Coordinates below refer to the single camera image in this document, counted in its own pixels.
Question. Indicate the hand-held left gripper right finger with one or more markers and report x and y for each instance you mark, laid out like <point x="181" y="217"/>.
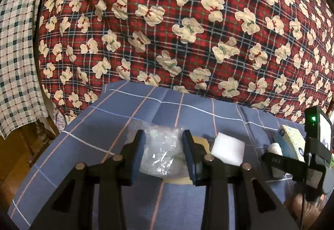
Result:
<point x="189" y="157"/>

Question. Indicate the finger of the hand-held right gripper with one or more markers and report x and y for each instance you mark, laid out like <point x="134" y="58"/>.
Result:
<point x="281" y="162"/>

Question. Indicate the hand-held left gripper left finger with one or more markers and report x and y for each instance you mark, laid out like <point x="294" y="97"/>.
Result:
<point x="138" y="151"/>

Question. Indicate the white bottle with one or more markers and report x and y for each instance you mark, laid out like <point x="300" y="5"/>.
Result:
<point x="275" y="148"/>

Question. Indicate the clear plastic bag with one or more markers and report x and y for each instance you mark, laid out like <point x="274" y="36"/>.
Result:
<point x="161" y="151"/>

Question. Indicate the person's right hand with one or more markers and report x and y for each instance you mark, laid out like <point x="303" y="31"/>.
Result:
<point x="310" y="210"/>

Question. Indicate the yellow-green tissue box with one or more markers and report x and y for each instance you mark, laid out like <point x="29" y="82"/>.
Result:
<point x="289" y="138"/>

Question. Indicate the tan square sponge cloth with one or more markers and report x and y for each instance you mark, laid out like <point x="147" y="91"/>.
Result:
<point x="177" y="180"/>

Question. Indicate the white foam sponge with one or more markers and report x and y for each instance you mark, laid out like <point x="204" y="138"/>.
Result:
<point x="228" y="146"/>

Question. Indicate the blue plaid bed sheet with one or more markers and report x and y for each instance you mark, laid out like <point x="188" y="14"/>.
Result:
<point x="104" y="125"/>

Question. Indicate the pale patterned cloth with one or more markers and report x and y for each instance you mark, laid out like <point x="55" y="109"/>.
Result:
<point x="60" y="120"/>

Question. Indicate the white blue checked cloth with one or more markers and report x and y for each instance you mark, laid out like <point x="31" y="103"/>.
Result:
<point x="18" y="63"/>

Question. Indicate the wooden bed frame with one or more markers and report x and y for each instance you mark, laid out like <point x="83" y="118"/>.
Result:
<point x="15" y="162"/>

